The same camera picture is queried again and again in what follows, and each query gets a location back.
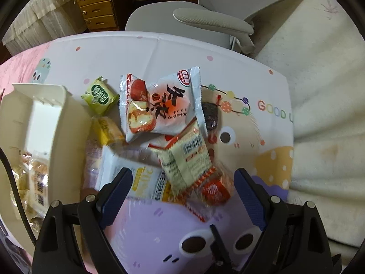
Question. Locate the yellow snack packet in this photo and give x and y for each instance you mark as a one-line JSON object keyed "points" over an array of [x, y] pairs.
{"points": [[107, 130]]}

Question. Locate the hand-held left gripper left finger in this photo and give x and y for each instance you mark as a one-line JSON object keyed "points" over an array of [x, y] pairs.
{"points": [[114, 199]]}

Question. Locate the dark chocolate cake packet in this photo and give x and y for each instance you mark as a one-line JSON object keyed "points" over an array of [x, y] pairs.
{"points": [[209, 114]]}

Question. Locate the small red snack packet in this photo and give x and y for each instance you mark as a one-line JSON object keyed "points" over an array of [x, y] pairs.
{"points": [[215, 191]]}

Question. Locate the cream leaf print blanket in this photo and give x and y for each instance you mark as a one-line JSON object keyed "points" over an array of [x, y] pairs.
{"points": [[328, 91]]}

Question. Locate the white and yellow bar packet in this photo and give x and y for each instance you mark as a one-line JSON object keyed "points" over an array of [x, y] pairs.
{"points": [[148, 182]]}

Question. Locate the pink blanket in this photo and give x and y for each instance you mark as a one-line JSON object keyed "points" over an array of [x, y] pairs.
{"points": [[17, 65]]}

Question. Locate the cartoon print folding table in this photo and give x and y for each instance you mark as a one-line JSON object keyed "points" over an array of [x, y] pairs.
{"points": [[176, 51]]}

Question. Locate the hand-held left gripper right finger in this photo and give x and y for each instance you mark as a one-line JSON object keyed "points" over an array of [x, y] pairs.
{"points": [[251, 197]]}

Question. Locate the lilac snack packet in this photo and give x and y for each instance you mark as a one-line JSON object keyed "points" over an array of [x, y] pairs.
{"points": [[92, 162]]}

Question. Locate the cream plastic storage bin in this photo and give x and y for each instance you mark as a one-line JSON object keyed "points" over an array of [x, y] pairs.
{"points": [[71, 137]]}

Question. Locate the white pleated fabric cover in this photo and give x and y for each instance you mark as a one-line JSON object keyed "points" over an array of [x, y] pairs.
{"points": [[42, 25]]}

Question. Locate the white and red cake packet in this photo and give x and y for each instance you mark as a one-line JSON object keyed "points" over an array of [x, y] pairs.
{"points": [[159, 105]]}

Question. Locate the cream barcode snack packet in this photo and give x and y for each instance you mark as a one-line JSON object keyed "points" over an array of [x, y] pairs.
{"points": [[185, 159]]}

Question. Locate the small green snack packet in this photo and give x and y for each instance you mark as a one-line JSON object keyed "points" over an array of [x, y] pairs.
{"points": [[99, 97]]}

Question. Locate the translucent fried snack packet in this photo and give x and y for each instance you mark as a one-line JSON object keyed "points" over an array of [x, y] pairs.
{"points": [[38, 182]]}

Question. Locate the clear bag of crumbly snack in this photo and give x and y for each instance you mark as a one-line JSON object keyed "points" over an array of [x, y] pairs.
{"points": [[21, 182]]}

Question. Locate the wooden desk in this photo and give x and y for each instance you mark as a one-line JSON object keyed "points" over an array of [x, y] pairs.
{"points": [[99, 8]]}

